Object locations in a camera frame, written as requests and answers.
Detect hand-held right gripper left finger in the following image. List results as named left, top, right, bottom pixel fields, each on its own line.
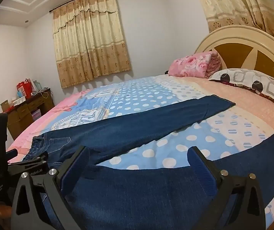
left=11, top=145, right=91, bottom=230

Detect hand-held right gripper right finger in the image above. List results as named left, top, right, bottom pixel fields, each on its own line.
left=187, top=146, right=267, bottom=230

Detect dark blue jeans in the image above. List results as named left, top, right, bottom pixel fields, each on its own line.
left=22, top=95, right=274, bottom=230

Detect brown wooden desk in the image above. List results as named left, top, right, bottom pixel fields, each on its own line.
left=0, top=89, right=55, bottom=140

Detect pink storage box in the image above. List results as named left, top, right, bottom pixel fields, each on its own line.
left=31, top=109, right=42, bottom=122

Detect cardboard box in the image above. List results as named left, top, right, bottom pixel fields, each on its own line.
left=0, top=100, right=14, bottom=113

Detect red gift bag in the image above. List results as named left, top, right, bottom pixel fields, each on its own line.
left=16, top=79, right=33, bottom=99

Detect printed polka dot bed sheet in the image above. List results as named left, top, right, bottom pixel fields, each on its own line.
left=6, top=73, right=274, bottom=230

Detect white patterned pillow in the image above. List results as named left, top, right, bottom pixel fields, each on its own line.
left=209, top=68, right=274, bottom=109

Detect folded pink floral blanket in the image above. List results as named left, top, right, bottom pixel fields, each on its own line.
left=168, top=51, right=221, bottom=79

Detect beige floral window curtain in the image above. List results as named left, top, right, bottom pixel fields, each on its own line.
left=53, top=0, right=132, bottom=89

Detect cream wooden headboard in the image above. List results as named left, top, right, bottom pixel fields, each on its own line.
left=194, top=25, right=274, bottom=101

